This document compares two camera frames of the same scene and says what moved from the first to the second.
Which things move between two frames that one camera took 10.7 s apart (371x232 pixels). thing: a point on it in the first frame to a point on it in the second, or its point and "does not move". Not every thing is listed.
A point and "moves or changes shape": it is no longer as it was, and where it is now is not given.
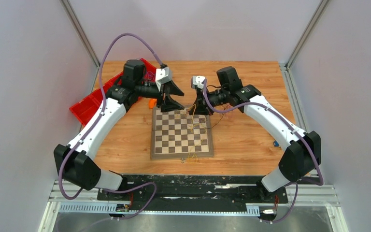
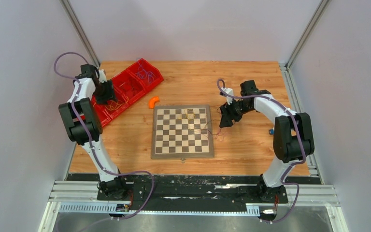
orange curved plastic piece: (152, 103) does not move
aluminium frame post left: (76, 23) does not move
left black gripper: (169, 104) to (110, 95)
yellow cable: (194, 137) moves or changes shape
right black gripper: (202, 107) to (227, 115)
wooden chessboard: (177, 134) does not move
